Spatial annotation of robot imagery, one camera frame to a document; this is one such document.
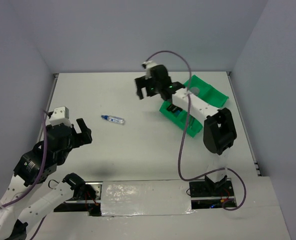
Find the orange-capped black highlighter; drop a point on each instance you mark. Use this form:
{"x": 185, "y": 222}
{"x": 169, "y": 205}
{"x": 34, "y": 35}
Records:
{"x": 173, "y": 109}

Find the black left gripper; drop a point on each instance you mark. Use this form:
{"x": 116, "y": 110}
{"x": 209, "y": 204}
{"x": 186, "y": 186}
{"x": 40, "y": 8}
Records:
{"x": 86, "y": 131}

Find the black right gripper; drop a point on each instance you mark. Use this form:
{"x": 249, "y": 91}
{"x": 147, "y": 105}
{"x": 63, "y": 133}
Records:
{"x": 141, "y": 82}

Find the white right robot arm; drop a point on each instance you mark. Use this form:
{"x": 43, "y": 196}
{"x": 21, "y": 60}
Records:
{"x": 193, "y": 106}

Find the green compartment tray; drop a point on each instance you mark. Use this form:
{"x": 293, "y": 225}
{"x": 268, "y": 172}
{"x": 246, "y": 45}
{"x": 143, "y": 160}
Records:
{"x": 208, "y": 94}

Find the clear blue-capped spray bottle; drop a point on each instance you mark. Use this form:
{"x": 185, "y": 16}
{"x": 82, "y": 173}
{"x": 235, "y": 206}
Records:
{"x": 113, "y": 119}

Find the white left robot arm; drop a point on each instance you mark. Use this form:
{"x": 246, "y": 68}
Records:
{"x": 17, "y": 216}

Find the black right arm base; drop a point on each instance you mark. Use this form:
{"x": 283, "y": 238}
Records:
{"x": 205, "y": 194}

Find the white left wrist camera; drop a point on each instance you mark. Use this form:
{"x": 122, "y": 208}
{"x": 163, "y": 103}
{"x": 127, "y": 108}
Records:
{"x": 60, "y": 115}

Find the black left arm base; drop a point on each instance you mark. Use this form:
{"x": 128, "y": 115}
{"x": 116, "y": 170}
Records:
{"x": 86, "y": 196}

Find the right aluminium table rail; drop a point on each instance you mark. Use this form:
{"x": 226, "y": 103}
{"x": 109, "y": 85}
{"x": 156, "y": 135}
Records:
{"x": 244, "y": 126}

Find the aluminium table edge rail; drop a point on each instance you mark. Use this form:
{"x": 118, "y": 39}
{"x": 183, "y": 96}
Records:
{"x": 49, "y": 102}

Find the silver tape sheet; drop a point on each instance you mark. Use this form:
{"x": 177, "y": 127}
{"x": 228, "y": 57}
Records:
{"x": 145, "y": 198}

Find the clear jar of paper clips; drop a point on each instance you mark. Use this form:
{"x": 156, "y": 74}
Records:
{"x": 195, "y": 90}

